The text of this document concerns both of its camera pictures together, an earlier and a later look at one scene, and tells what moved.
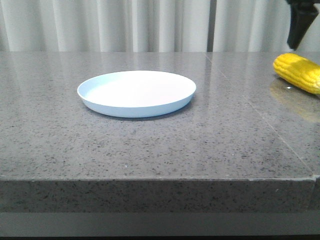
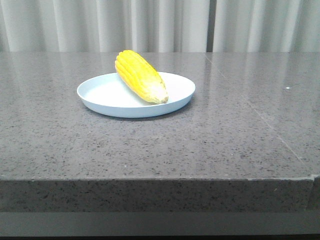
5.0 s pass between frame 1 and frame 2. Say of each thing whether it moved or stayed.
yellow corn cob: moved
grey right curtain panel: stayed
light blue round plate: stayed
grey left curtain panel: stayed
